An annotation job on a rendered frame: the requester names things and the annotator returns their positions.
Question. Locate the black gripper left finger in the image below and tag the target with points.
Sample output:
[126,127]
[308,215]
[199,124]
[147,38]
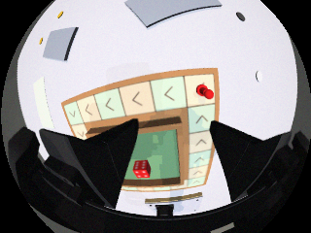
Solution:
[102,159]

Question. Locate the red die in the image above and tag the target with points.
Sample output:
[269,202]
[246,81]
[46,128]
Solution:
[141,169]

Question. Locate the red pawn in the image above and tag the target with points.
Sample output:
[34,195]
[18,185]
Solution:
[203,91]

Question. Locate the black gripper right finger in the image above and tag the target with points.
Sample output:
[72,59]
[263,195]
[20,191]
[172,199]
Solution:
[243,156]

